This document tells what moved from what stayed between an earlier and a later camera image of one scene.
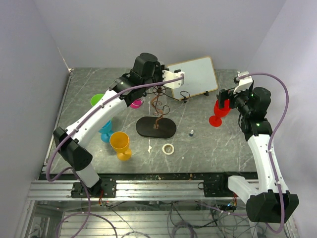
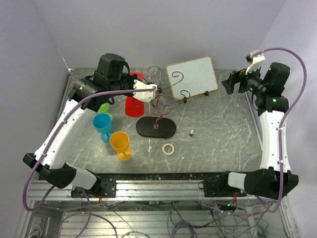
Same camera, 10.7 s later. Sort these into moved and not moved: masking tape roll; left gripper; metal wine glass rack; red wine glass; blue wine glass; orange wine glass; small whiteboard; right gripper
Moved: right gripper; left gripper; red wine glass
Not moved: masking tape roll; blue wine glass; orange wine glass; small whiteboard; metal wine glass rack
